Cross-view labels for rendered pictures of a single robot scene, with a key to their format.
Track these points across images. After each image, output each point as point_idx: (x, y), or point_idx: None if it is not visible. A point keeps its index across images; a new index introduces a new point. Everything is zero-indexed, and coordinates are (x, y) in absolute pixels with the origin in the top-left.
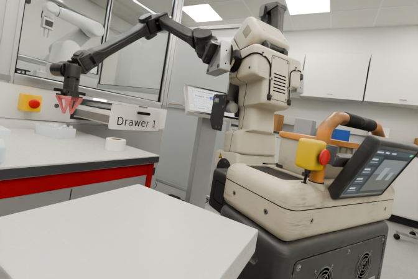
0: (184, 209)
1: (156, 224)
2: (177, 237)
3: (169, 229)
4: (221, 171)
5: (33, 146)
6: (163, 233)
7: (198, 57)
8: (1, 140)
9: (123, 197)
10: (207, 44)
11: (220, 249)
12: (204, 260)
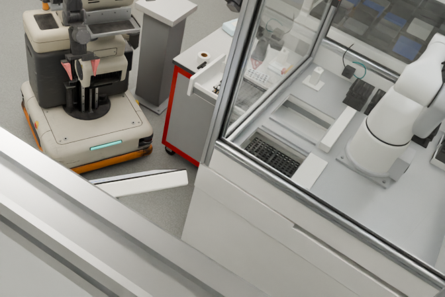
0: (155, 8)
1: (162, 4)
2: (157, 0)
3: (159, 2)
4: (129, 45)
5: None
6: (160, 2)
7: None
8: (230, 27)
9: (174, 13)
10: None
11: None
12: None
